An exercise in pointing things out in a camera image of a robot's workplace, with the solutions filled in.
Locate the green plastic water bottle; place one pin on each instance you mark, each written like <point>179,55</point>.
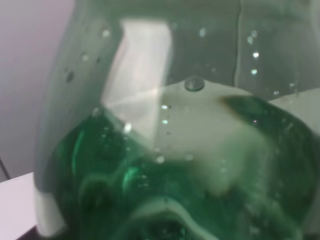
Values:
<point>182,120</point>

